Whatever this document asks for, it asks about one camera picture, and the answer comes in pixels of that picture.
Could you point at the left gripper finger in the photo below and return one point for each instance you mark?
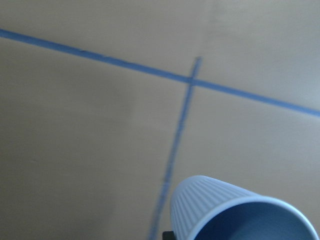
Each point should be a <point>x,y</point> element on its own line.
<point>168,235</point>

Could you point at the blue ribbed plastic cup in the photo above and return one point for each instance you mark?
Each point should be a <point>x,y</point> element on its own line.
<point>204,208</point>

